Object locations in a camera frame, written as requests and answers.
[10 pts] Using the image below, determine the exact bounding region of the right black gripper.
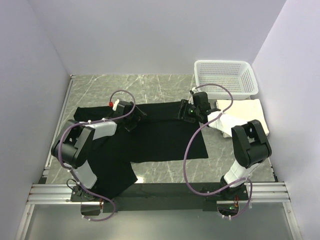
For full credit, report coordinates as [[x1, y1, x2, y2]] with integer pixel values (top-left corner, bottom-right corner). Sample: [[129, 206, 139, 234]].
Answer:
[[173, 99, 201, 123]]

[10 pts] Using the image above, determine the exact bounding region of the black t shirt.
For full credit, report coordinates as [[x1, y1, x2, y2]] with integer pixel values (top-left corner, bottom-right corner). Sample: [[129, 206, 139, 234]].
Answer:
[[88, 101, 200, 199]]

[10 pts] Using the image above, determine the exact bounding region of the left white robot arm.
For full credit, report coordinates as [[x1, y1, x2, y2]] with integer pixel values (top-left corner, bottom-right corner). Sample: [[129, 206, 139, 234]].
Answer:
[[51, 99, 147, 201]]

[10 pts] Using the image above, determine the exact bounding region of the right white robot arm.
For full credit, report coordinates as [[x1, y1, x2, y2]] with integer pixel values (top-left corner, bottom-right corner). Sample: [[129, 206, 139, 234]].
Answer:
[[177, 92, 272, 200]]

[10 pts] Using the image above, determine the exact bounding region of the folded white t shirt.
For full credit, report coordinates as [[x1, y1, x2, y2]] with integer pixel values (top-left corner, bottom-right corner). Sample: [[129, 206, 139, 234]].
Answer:
[[215, 99, 270, 138]]

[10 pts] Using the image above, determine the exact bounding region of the white perforated plastic basket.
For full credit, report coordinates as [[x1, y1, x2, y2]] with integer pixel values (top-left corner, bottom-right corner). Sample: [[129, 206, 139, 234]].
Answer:
[[193, 60, 259, 100]]

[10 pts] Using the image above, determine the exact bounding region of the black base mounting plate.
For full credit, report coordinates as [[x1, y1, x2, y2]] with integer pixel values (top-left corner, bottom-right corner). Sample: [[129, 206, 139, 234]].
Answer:
[[70, 182, 249, 216]]

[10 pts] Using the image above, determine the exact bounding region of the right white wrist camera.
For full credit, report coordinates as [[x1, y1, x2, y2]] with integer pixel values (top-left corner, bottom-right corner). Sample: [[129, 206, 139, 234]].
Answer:
[[189, 87, 198, 96]]

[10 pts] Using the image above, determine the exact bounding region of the aluminium left side rail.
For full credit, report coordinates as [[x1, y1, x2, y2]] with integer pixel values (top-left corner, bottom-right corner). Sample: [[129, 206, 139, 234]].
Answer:
[[38, 74, 75, 184]]

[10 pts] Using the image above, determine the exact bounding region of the aluminium front frame rail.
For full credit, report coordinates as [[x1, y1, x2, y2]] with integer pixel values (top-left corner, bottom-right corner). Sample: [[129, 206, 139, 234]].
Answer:
[[26, 182, 291, 205]]

